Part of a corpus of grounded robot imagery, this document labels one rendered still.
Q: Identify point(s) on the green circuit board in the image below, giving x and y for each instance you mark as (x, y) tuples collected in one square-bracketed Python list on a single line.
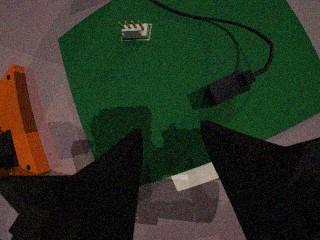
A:
[(133, 64)]

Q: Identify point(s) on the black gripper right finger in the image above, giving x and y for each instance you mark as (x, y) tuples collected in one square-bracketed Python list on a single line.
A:
[(258, 176)]

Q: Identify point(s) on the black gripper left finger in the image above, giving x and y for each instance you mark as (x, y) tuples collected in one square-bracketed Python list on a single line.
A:
[(102, 195)]

